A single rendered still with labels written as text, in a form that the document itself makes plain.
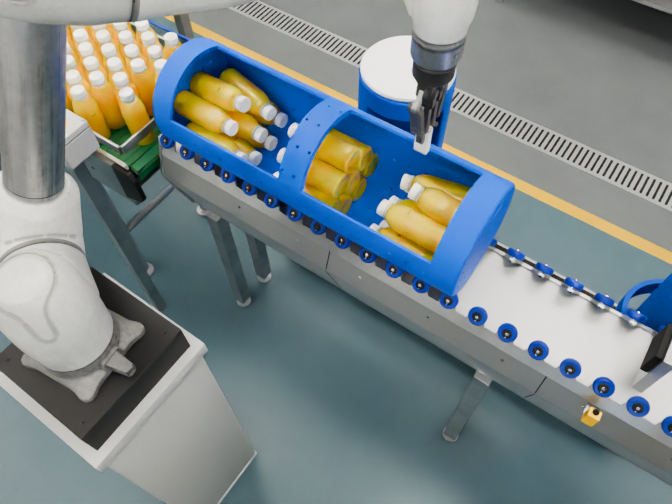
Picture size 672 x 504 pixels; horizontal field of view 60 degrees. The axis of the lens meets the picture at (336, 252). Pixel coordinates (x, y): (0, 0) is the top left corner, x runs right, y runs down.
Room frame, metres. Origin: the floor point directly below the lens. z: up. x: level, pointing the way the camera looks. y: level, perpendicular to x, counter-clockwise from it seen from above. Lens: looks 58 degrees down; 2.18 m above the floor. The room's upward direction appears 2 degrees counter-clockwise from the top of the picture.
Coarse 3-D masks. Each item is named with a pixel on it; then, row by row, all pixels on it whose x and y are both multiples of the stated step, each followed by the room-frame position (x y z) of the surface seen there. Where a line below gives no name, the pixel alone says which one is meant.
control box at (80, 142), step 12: (72, 120) 1.10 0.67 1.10; (84, 120) 1.10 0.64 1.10; (72, 132) 1.06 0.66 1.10; (84, 132) 1.08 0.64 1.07; (72, 144) 1.04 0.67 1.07; (84, 144) 1.07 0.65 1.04; (96, 144) 1.09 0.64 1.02; (72, 156) 1.03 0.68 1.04; (84, 156) 1.05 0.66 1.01; (72, 168) 1.02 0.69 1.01
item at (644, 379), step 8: (664, 328) 0.49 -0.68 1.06; (656, 336) 0.49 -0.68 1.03; (664, 336) 0.47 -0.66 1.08; (656, 344) 0.46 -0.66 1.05; (664, 344) 0.45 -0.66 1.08; (648, 352) 0.46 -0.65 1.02; (656, 352) 0.43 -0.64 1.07; (664, 352) 0.43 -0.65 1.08; (648, 360) 0.43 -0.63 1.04; (656, 360) 0.42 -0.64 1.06; (664, 360) 0.41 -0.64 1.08; (640, 368) 0.43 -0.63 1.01; (648, 368) 0.42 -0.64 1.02; (656, 368) 0.41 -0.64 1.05; (664, 368) 0.41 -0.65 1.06; (640, 376) 0.42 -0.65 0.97; (648, 376) 0.41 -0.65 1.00; (656, 376) 0.40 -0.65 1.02; (632, 384) 0.42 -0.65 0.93; (640, 384) 0.41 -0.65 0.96; (648, 384) 0.40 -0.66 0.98
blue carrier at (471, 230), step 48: (192, 48) 1.20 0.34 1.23; (288, 96) 1.19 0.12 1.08; (192, 144) 1.02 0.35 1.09; (288, 144) 0.90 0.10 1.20; (384, 144) 1.01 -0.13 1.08; (432, 144) 0.90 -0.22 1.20; (288, 192) 0.84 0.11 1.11; (384, 192) 0.93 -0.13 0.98; (480, 192) 0.73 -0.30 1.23; (384, 240) 0.69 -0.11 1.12; (480, 240) 0.66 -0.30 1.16
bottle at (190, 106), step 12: (180, 96) 1.14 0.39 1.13; (192, 96) 1.14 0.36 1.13; (180, 108) 1.12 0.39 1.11; (192, 108) 1.11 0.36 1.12; (204, 108) 1.10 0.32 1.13; (216, 108) 1.10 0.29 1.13; (192, 120) 1.09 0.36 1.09; (204, 120) 1.07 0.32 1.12; (216, 120) 1.06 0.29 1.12; (216, 132) 1.06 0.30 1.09
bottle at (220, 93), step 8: (200, 72) 1.21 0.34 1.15; (192, 80) 1.19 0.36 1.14; (200, 80) 1.18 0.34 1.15; (208, 80) 1.17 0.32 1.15; (216, 80) 1.17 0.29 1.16; (192, 88) 1.18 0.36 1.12; (200, 88) 1.16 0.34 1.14; (208, 88) 1.15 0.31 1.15; (216, 88) 1.14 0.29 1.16; (224, 88) 1.13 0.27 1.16; (232, 88) 1.13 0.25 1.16; (200, 96) 1.16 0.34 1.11; (208, 96) 1.14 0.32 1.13; (216, 96) 1.12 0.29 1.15; (224, 96) 1.11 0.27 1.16; (232, 96) 1.11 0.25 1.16; (216, 104) 1.12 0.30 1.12; (224, 104) 1.10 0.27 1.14; (232, 104) 1.10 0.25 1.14
